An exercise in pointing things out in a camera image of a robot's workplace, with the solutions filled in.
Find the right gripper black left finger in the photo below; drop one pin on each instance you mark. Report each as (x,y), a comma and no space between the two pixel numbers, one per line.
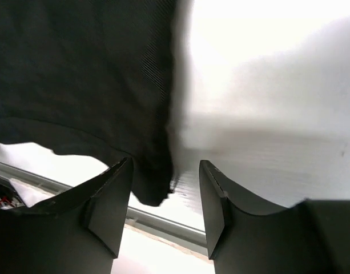
(77,231)

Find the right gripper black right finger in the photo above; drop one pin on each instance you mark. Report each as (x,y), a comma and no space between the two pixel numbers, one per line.
(246,233)

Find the black pleated skirt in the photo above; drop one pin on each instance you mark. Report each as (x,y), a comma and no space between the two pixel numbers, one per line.
(91,78)

